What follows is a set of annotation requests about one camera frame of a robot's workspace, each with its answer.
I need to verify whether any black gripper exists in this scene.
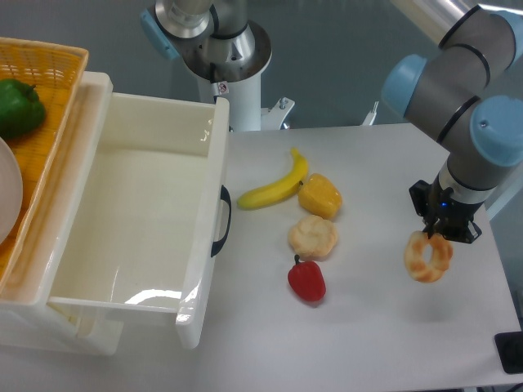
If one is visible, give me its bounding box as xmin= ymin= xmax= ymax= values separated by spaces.
xmin=409 ymin=180 xmax=481 ymax=243

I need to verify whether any glazed ring donut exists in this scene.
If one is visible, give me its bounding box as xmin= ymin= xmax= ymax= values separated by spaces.
xmin=404 ymin=231 xmax=454 ymax=283

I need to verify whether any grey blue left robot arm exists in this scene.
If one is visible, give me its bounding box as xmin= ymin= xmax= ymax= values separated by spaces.
xmin=140 ymin=0 xmax=272 ymax=82

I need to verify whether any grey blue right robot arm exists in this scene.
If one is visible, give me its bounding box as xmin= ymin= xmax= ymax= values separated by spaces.
xmin=382 ymin=1 xmax=522 ymax=243

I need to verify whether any open white drawer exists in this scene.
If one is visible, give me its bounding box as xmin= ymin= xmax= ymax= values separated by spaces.
xmin=49 ymin=93 xmax=230 ymax=349

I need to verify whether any white drawer cabinet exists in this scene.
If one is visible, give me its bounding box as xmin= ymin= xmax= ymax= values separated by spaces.
xmin=1 ymin=72 xmax=123 ymax=355

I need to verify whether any yellow bell pepper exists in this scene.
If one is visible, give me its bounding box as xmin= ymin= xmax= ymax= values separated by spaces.
xmin=297 ymin=173 xmax=342 ymax=220

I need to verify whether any round cream puff donut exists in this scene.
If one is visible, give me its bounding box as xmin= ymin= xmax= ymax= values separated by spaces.
xmin=288 ymin=215 xmax=338 ymax=260

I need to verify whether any red bell pepper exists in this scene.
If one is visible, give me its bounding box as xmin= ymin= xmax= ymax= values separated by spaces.
xmin=287 ymin=255 xmax=326 ymax=302

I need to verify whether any black device at table edge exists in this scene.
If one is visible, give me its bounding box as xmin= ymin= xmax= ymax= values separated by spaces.
xmin=494 ymin=332 xmax=523 ymax=374

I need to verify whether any yellow banana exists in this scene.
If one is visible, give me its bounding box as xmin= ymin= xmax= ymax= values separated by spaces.
xmin=237 ymin=147 xmax=309 ymax=210

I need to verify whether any orange woven basket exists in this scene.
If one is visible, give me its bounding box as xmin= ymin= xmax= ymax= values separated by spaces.
xmin=1 ymin=37 xmax=89 ymax=286

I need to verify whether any white plate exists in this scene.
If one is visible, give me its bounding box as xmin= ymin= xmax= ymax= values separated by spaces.
xmin=0 ymin=140 xmax=23 ymax=243

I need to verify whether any green bell pepper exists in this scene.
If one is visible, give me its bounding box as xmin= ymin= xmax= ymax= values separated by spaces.
xmin=1 ymin=78 xmax=46 ymax=140

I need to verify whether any black drawer handle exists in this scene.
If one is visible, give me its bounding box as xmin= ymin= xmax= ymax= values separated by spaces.
xmin=211 ymin=185 xmax=232 ymax=257

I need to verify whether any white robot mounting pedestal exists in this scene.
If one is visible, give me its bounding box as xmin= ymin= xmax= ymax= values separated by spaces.
xmin=197 ymin=20 xmax=296 ymax=132

